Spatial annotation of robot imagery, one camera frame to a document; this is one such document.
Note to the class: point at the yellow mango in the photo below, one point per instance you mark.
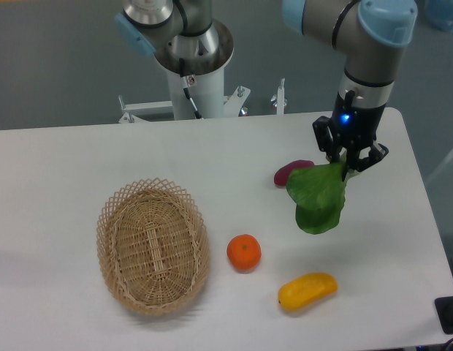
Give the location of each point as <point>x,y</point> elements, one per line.
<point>305,290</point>

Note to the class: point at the black device at edge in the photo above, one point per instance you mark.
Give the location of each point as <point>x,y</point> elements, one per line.
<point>444,309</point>

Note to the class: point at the green leafy vegetable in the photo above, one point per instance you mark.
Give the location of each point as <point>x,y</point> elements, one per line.
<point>319,194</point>

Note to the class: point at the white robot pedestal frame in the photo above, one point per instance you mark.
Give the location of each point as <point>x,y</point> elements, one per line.
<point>191,97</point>

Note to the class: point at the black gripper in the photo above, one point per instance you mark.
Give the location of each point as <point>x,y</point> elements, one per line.
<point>353,127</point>

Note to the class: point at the orange tangerine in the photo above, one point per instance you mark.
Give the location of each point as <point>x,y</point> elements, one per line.
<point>244,252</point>

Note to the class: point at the white bracket with bolt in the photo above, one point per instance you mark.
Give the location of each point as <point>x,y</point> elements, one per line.
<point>278,101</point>

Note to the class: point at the purple sweet potato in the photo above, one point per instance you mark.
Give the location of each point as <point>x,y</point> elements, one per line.
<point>282,175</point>

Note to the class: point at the woven wicker basket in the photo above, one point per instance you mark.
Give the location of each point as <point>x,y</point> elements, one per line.
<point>153,247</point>

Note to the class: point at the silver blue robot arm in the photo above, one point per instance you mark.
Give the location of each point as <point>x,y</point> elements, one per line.
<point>193,48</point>

